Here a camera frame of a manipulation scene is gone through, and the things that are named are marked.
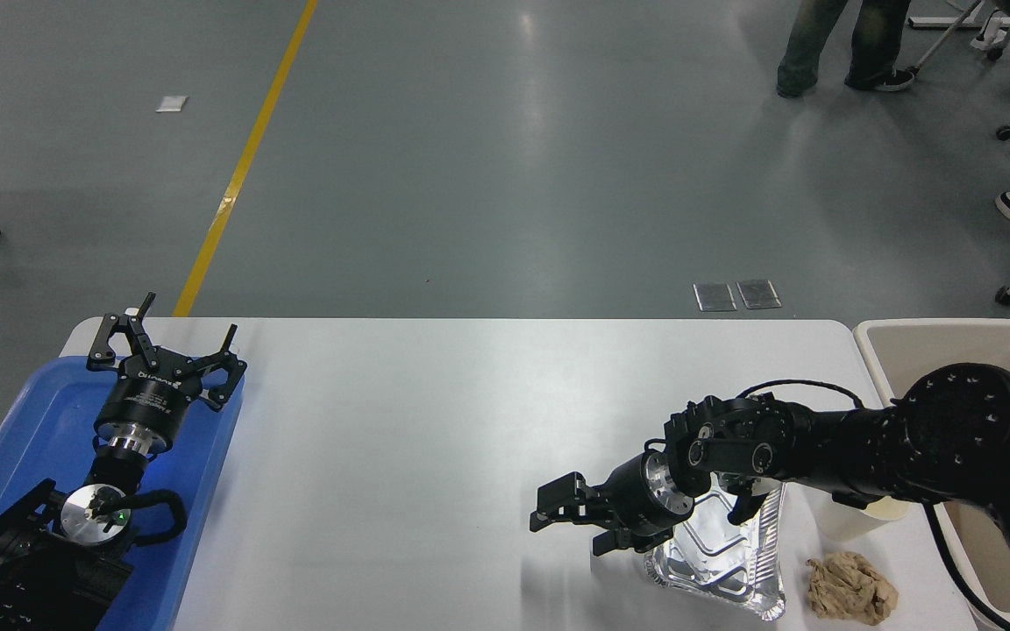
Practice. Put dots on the white chair base with casters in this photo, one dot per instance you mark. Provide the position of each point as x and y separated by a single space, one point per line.
987 35

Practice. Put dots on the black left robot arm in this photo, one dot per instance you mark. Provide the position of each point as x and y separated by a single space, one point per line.
49 543

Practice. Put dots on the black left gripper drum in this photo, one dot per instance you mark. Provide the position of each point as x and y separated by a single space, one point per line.
150 405

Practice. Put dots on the silver floor plate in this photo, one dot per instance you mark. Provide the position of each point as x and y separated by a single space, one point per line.
759 294
715 296

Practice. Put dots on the rectangular aluminium foil tray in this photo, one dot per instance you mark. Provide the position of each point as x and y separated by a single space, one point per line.
720 565

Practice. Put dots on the blue plastic tray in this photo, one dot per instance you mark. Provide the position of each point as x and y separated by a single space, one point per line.
27 438

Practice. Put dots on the person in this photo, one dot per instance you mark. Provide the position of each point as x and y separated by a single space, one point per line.
807 44

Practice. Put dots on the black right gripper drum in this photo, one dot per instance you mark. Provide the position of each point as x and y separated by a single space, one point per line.
628 498

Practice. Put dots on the white paper cup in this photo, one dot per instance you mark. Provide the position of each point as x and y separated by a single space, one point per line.
847 521

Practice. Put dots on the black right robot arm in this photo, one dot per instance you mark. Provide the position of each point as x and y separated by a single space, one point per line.
952 438

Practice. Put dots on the crumpled tan paper ball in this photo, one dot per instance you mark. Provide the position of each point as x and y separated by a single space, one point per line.
851 589

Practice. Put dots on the large pale plastic bin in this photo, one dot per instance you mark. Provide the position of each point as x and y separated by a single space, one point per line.
908 350

